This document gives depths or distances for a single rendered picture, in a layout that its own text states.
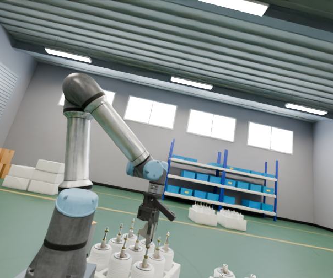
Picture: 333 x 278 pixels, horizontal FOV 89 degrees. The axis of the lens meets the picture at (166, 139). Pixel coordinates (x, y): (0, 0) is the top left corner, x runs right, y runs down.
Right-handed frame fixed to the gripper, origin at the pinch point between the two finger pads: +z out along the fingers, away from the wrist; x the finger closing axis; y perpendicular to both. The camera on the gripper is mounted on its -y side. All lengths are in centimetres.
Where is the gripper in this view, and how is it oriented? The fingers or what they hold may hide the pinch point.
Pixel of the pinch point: (150, 241)
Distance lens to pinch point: 86.9
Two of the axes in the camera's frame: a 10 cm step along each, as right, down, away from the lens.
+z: -1.9, 9.6, -2.3
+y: -9.4, -1.1, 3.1
